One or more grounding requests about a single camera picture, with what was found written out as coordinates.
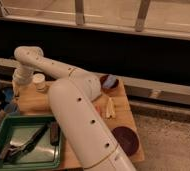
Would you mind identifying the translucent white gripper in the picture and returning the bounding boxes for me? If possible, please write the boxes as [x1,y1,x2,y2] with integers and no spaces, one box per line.
[12,67,33,97]

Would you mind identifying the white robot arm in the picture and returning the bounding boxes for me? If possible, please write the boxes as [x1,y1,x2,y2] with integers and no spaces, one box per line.
[13,46,136,171]

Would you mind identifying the white plastic cup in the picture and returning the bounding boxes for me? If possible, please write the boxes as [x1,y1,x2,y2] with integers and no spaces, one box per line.
[32,73,46,91]

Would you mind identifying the blue plastic cup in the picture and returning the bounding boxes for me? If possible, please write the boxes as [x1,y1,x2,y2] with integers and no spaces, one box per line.
[7,102,20,115]

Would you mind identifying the brown rectangular bar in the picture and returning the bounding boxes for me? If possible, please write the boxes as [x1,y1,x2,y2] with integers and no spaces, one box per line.
[50,122,59,146]

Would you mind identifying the green plastic tray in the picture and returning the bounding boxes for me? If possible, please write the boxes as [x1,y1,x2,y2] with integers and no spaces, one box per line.
[0,115,62,171]

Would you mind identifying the black tongs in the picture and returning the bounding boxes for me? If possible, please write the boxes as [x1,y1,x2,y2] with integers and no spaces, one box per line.
[0,124,48,163]

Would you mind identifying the red bowl with blue item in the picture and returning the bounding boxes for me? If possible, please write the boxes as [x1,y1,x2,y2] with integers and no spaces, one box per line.
[100,74,119,92]

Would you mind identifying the peeled banana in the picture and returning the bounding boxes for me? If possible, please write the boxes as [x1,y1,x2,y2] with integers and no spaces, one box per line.
[105,98,116,119]

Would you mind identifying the wooden board table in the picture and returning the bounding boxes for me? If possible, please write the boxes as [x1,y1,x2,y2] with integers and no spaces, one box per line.
[14,84,144,170]

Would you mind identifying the purple bowl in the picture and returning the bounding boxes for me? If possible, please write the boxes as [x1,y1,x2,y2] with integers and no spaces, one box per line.
[112,126,139,156]

